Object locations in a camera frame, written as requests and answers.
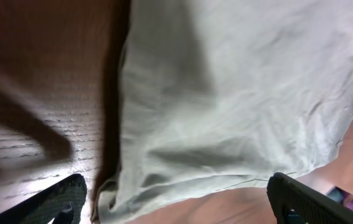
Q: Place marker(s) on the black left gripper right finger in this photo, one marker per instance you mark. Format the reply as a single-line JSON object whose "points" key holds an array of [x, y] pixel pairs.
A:
{"points": [[295, 203]]}

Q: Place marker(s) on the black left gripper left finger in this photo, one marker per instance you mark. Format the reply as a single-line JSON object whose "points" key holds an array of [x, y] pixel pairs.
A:
{"points": [[60, 203]]}

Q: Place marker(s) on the grey-green shorts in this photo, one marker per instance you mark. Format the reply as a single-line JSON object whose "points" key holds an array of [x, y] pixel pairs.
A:
{"points": [[220, 95]]}

